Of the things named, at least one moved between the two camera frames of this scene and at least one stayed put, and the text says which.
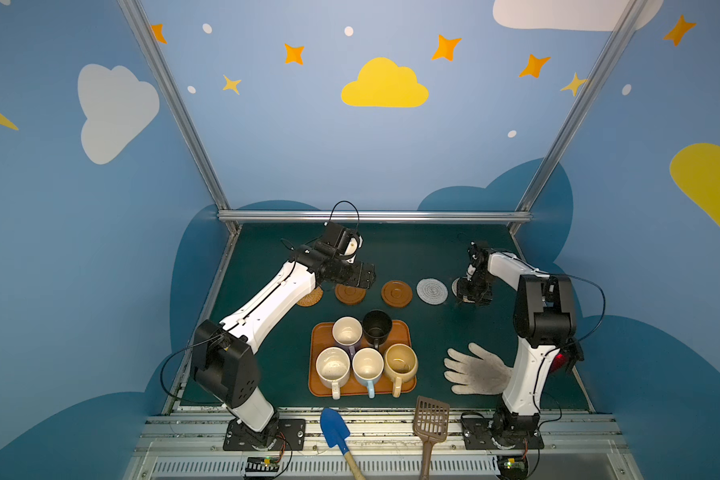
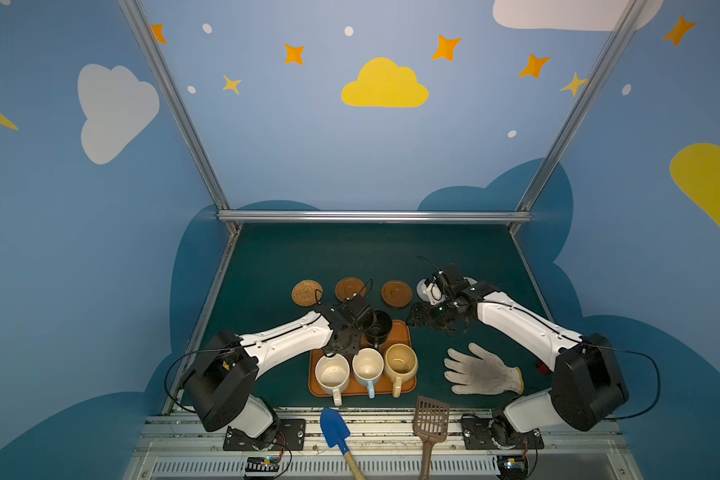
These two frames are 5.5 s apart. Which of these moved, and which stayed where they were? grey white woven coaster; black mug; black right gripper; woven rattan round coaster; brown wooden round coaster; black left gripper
Moved: black right gripper; black left gripper
Stayed: brown wooden round coaster; grey white woven coaster; woven rattan round coaster; black mug
